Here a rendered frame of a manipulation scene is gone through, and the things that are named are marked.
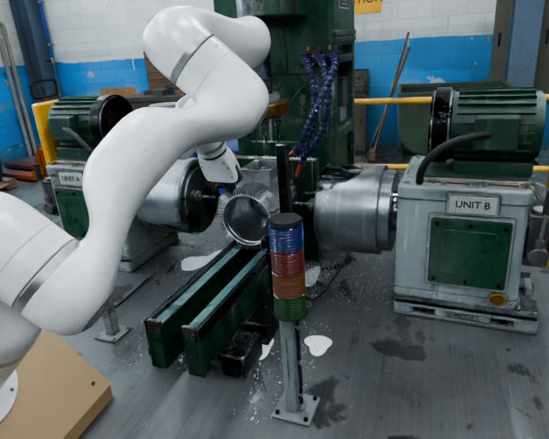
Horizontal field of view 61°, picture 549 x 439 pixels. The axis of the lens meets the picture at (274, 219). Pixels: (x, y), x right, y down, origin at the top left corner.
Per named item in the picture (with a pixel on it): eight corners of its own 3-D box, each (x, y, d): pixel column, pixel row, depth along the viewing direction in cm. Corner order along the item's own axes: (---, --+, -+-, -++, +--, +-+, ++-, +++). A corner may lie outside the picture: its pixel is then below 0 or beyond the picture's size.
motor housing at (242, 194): (247, 222, 159) (243, 169, 152) (301, 227, 152) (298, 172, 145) (220, 246, 142) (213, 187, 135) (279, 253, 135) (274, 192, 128)
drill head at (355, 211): (313, 226, 154) (310, 152, 145) (443, 239, 138) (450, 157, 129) (286, 259, 132) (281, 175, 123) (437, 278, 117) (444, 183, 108)
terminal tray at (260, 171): (255, 180, 152) (254, 159, 149) (286, 182, 148) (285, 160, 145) (240, 192, 142) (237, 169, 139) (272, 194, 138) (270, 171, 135)
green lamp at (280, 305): (281, 301, 90) (280, 280, 88) (311, 306, 88) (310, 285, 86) (269, 318, 85) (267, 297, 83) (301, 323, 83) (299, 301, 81)
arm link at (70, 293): (-16, 279, 67) (77, 344, 70) (-45, 280, 56) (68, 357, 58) (199, 49, 81) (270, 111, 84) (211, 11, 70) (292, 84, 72)
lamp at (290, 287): (280, 280, 88) (279, 260, 87) (310, 285, 86) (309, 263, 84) (267, 297, 83) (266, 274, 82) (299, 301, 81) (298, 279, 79)
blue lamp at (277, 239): (277, 238, 85) (275, 215, 83) (308, 241, 83) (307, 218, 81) (264, 252, 80) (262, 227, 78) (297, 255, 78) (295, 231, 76)
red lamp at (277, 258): (279, 260, 87) (277, 238, 85) (309, 263, 84) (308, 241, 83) (266, 274, 82) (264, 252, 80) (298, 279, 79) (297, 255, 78)
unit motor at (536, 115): (420, 231, 137) (429, 83, 122) (547, 242, 125) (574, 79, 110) (410, 270, 115) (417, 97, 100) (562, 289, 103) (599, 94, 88)
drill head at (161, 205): (148, 211, 178) (137, 147, 169) (233, 219, 165) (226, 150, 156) (103, 237, 157) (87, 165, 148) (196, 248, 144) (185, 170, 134)
